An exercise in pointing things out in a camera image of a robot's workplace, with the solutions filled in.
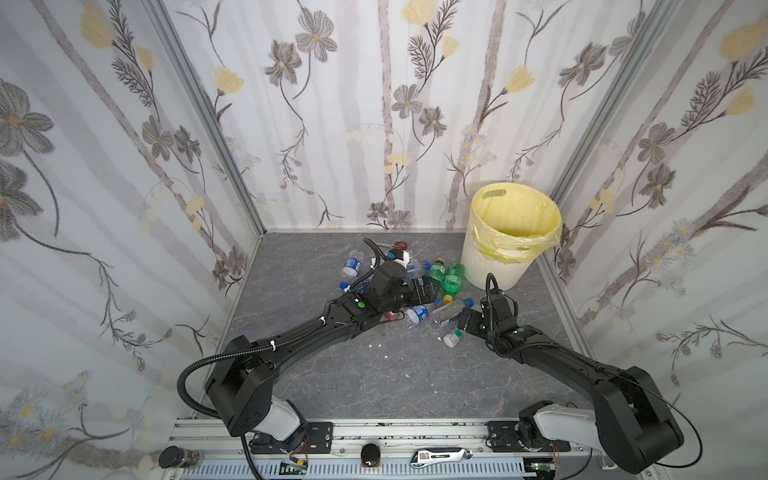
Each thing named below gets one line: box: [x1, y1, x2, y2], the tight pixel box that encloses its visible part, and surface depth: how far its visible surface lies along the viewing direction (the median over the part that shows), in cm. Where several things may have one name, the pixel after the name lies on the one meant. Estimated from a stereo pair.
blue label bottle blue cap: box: [407, 303, 436, 324], surface depth 95 cm
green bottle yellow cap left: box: [428, 257, 446, 282], surface depth 106 cm
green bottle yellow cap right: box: [443, 262, 466, 304], surface depth 103 cm
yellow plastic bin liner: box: [470, 182, 563, 264], surface depth 93 cm
